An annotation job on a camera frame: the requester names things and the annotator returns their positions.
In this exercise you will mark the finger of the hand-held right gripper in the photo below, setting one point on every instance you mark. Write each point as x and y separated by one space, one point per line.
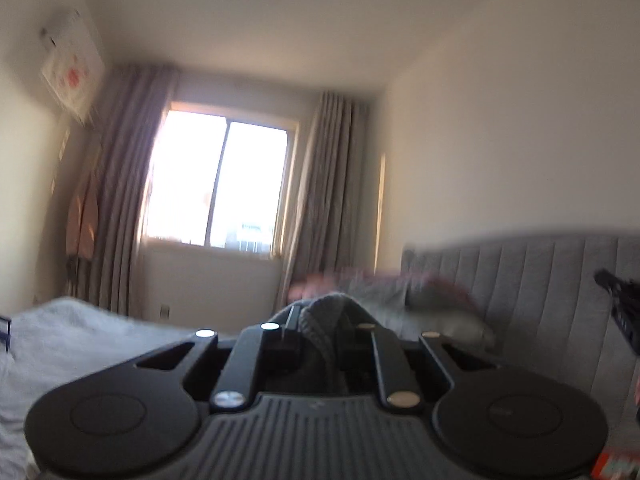
625 310

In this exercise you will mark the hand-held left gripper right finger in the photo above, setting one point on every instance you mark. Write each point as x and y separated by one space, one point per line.
385 360

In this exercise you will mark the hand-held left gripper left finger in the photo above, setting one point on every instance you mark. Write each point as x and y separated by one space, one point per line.
280 342

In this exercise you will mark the grey knit sweater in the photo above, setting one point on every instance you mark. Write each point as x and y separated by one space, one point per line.
320 330

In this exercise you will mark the pink blanket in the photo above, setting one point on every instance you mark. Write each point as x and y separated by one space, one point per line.
310 285

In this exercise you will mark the folded grey quilt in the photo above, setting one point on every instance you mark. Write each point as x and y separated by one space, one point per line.
380 287

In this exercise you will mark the grey padded headboard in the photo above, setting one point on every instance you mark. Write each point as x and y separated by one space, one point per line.
540 285

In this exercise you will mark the red printed box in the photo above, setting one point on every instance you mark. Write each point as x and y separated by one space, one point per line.
617 470

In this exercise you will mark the grey curtain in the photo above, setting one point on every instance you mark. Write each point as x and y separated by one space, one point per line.
125 185
330 185

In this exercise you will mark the bed with grey sheet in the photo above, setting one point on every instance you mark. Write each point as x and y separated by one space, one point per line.
75 350

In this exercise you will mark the orange hanging garment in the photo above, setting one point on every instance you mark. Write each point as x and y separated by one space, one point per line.
82 225

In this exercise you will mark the white air conditioner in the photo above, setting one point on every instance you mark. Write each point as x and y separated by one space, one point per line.
70 70

